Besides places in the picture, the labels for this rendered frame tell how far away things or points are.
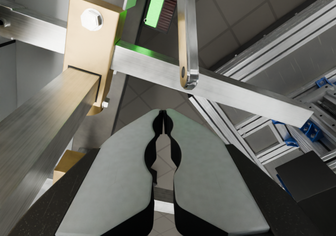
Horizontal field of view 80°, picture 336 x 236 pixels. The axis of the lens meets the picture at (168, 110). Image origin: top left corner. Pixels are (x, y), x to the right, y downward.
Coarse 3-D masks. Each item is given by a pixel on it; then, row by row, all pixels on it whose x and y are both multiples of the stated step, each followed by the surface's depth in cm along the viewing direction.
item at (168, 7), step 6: (168, 0) 31; (174, 0) 31; (168, 6) 32; (174, 6) 32; (162, 12) 32; (168, 12) 32; (162, 18) 33; (168, 18) 33; (162, 24) 33; (168, 24) 33
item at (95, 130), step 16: (112, 0) 31; (144, 0) 31; (128, 16) 32; (128, 32) 34; (112, 80) 38; (112, 96) 40; (112, 112) 41; (80, 128) 43; (96, 128) 43; (112, 128) 43; (80, 144) 45; (96, 144) 45
